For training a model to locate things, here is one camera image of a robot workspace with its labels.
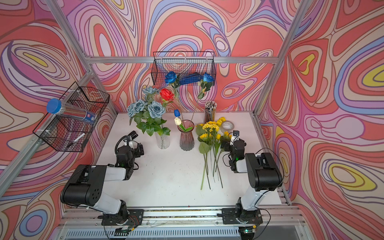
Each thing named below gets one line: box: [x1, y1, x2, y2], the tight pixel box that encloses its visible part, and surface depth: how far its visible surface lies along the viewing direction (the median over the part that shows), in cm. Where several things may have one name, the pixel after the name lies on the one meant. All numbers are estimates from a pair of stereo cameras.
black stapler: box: [127, 130, 139, 140], surface depth 105 cm
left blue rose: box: [165, 71, 180, 89], surface depth 77 cm
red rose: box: [160, 88, 174, 101], surface depth 79 cm
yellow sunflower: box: [213, 131, 232, 177], surface depth 97 cm
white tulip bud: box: [174, 117, 182, 126], surface depth 76 cm
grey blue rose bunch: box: [127, 86, 171, 137], surface depth 78 cm
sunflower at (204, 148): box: [197, 133, 211, 190], surface depth 96 cm
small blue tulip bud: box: [174, 109, 181, 117], surface depth 82 cm
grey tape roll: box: [220, 120, 235, 133], surface depth 110 cm
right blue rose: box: [197, 72, 215, 99], surface depth 77 cm
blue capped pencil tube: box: [46, 98, 97, 124], surface depth 68 cm
